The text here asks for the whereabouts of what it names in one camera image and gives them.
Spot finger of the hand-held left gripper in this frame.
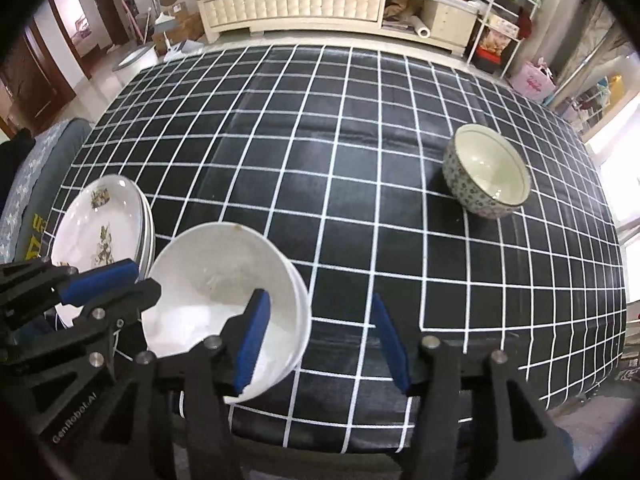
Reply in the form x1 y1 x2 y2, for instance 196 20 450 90
0 257 140 331
10 280 162 378

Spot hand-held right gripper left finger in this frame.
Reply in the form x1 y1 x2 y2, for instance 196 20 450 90
75 288 271 480

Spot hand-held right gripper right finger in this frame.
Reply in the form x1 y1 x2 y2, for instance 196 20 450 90
371 294 576 480

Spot large white floral bowl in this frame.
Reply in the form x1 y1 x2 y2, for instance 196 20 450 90
145 255 312 402

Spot white plate gold print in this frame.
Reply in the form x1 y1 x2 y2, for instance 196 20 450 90
50 175 147 328

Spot white plate pink flowers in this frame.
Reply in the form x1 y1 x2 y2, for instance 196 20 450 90
55 180 157 331

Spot white bowl grey pattern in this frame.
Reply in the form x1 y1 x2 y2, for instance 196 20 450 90
142 222 303 361

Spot black checkered tablecloth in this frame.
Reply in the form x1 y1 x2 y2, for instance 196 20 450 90
55 42 628 456

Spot green patterned bowl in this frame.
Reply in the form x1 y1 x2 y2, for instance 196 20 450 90
442 124 532 220

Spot dark wooden door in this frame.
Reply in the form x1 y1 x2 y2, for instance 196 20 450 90
0 25 76 126

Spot round grey white basin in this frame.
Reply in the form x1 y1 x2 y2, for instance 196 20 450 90
112 42 161 86

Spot cardboard boxes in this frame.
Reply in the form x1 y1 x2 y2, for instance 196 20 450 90
152 2 206 56

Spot pink bag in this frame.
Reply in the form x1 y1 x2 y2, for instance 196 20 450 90
510 60 557 106

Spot white paper roll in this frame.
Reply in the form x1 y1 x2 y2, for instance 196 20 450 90
407 15 432 40

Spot cream tufted cabinet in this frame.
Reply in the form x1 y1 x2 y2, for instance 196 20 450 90
197 0 478 58

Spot white wire rack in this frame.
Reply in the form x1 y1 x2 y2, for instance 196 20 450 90
467 0 543 78

